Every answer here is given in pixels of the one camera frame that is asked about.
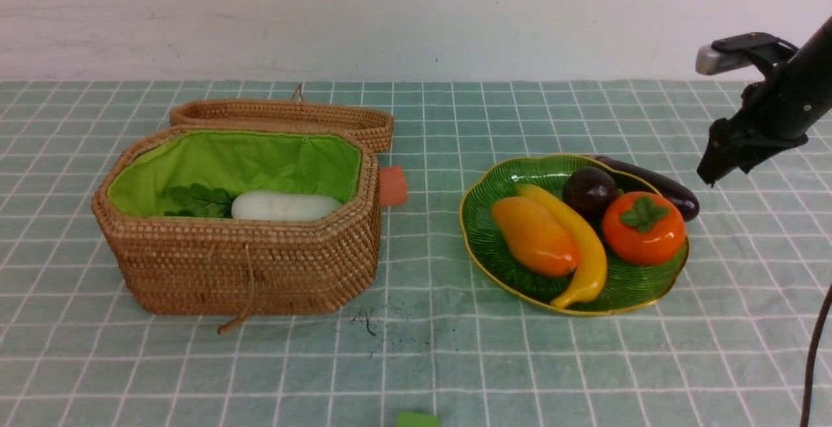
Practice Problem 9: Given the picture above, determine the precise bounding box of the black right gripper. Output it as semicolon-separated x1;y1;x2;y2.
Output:
696;81;809;187

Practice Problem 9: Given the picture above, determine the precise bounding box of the dark purple toy eggplant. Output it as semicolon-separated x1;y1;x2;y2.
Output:
590;155;699;222

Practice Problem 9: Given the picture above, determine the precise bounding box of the orange toy persimmon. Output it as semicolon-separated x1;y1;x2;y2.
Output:
601;191;687;266

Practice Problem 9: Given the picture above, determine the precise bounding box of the purple toy mangosteen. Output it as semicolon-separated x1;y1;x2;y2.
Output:
561;166;619;220

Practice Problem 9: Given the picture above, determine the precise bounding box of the yellow toy banana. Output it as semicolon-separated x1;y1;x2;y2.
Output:
515;183;607;310

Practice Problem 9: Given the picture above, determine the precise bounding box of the orange yellow toy mango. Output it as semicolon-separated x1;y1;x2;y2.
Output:
491;196;580;277

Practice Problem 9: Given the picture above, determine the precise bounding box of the white toy radish with leaves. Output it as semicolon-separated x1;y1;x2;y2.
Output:
163;183;344;222

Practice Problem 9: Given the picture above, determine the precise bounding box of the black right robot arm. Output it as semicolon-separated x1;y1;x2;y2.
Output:
695;21;831;185

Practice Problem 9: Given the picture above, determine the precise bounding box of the green leaf-shaped glass plate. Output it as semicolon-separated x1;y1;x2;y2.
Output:
458;154;690;317

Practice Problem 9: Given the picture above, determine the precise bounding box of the orange foam cube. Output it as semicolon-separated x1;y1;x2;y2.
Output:
378;164;408;207

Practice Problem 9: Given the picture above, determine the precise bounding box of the woven wicker basket lid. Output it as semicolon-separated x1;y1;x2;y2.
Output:
169;99;393;153

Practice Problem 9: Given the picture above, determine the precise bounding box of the green foam cube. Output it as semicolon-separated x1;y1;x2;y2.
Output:
395;411;441;427

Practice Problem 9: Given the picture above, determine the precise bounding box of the woven wicker basket green lining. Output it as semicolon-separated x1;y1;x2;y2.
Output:
91;122;381;318

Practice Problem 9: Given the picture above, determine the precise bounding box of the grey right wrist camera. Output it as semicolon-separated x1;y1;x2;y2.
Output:
695;31;799;78

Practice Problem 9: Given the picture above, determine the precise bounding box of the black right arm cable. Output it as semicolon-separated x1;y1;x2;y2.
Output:
799;284;832;427

